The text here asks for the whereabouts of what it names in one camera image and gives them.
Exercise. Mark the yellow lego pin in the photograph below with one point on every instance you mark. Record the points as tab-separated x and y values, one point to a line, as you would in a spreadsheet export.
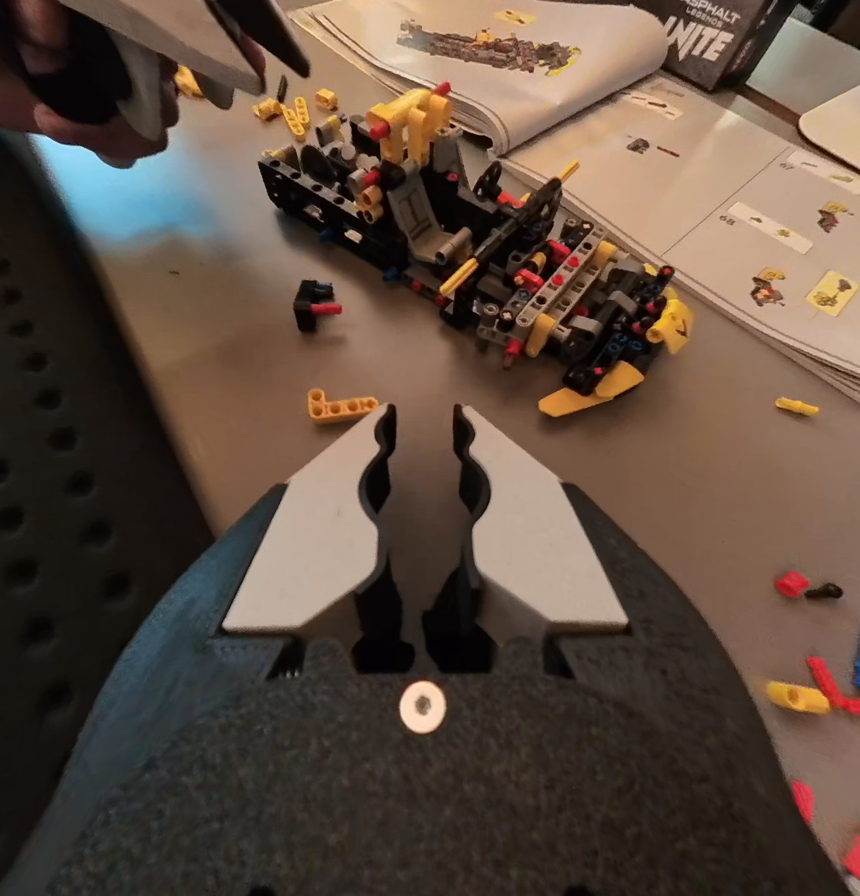
796	406

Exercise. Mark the lego instruction booklet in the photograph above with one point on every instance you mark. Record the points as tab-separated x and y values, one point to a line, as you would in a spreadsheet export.
682	154

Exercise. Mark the scattered small lego pieces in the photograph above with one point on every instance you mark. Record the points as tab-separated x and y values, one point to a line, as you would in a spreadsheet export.
790	584

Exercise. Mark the yellow lego panel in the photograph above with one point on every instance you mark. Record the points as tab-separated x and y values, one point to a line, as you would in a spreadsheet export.
591	392

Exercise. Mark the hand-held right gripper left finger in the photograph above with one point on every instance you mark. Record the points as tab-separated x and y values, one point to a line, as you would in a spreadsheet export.
304	553

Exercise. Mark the person's left hand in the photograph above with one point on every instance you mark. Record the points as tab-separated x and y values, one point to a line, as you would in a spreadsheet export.
3	84

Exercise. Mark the black lego connector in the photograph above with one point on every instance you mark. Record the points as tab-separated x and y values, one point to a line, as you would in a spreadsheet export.
307	308

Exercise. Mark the black lego axle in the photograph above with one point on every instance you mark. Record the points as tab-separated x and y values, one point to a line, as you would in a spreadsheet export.
283	85

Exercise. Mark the lego car model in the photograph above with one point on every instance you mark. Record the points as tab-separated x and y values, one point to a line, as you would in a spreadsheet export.
416	210

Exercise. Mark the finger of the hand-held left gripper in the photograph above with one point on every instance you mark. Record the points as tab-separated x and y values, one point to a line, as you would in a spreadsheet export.
185	35
262	28

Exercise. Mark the loose yellow lego beams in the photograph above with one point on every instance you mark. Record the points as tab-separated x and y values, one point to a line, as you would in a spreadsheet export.
293	112

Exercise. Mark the yellow lego angled beam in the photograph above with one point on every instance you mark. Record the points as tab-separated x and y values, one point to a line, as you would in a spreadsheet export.
325	409

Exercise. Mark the lego set box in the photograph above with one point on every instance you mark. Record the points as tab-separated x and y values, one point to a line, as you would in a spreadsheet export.
717	35

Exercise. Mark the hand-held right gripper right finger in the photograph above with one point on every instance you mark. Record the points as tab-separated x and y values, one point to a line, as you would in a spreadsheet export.
542	553

